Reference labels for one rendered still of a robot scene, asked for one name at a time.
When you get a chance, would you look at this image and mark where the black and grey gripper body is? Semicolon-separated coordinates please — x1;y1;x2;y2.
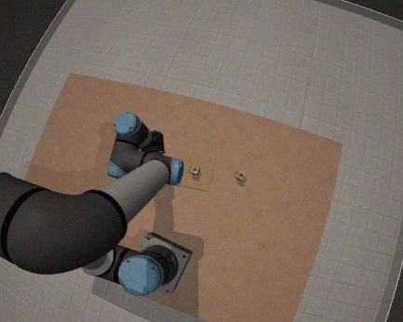
140;130;165;154

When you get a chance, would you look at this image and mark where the tan block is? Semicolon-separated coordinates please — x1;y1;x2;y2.
236;170;246;181
191;166;200;176

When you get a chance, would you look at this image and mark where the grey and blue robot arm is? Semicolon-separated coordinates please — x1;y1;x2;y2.
0;112;183;296

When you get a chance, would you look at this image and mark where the tan flat mat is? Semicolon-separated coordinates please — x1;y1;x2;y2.
179;152;216;191

